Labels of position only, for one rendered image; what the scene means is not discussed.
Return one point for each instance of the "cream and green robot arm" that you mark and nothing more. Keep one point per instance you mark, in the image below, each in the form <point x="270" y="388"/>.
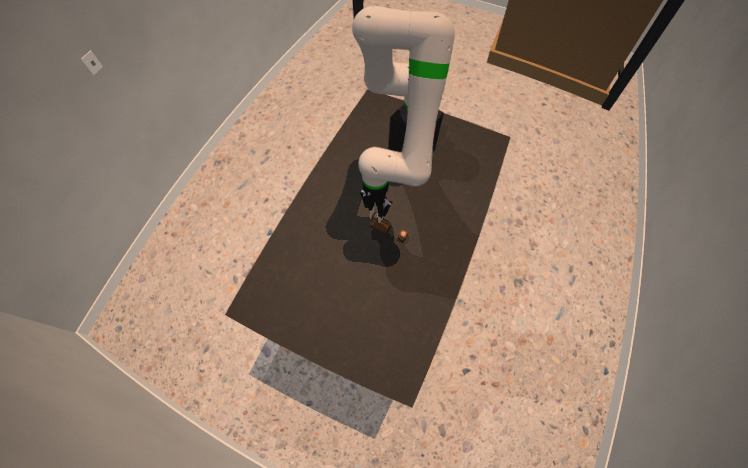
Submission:
<point x="379" y="30"/>

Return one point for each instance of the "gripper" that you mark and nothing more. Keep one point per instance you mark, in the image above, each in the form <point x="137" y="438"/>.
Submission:
<point x="367" y="200"/>

